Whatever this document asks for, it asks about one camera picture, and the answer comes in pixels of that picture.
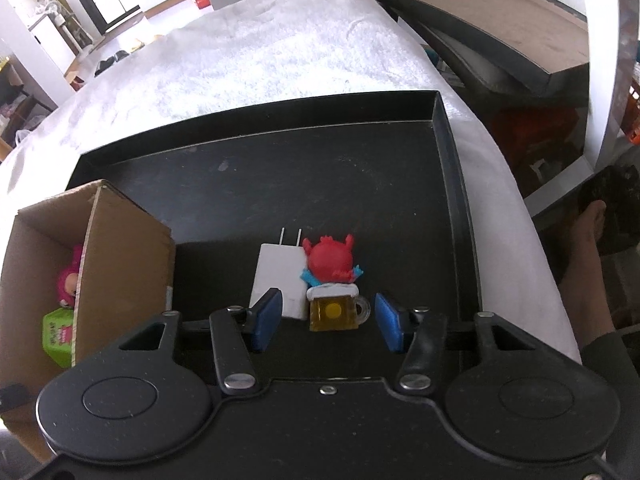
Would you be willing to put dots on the black shallow tray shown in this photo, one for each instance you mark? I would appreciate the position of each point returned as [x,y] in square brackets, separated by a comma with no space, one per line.
[300,170]

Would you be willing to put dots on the brown cardboard box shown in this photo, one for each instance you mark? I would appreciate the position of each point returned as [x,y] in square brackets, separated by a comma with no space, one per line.
[125,280]

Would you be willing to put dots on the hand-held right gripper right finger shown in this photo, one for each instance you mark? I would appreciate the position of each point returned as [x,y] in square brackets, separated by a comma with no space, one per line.
[387,320]

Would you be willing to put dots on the black slipper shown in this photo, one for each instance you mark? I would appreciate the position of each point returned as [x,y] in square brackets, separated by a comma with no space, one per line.
[104,66]
[120,55]

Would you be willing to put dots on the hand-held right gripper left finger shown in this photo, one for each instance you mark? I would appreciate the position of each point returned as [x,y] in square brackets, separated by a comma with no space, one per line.
[267,317]

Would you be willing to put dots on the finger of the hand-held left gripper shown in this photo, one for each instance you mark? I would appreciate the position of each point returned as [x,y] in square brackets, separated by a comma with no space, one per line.
[14,395]

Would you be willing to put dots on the green toy box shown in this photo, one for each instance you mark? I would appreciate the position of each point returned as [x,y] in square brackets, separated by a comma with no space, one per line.
[59,335]

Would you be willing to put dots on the pink plush toy figure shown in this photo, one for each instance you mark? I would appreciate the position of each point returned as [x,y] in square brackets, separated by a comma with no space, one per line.
[70,275]

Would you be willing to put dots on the person's bare foot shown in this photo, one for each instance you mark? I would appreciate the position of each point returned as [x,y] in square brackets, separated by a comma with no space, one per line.
[587,270]

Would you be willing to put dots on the orange plastic crate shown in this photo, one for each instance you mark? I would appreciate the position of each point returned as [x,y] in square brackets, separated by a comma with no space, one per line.
[635,112]

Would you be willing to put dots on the red crab beer mug figure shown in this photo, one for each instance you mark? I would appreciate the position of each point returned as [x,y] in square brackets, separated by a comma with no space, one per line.
[332,270]

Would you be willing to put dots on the white plastic bag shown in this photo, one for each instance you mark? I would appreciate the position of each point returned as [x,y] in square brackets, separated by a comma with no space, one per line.
[26,136]

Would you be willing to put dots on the white fan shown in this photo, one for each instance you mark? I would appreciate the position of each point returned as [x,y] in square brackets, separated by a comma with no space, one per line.
[52,12]

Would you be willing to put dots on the white plug charger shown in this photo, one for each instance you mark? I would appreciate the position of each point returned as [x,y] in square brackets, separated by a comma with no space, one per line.
[277,275]

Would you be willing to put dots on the black tray with brown base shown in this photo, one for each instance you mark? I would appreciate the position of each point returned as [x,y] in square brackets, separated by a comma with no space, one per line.
[500,25]

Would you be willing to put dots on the black desk with white frame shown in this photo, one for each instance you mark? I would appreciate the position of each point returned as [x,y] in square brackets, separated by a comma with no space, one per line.
[610,85]

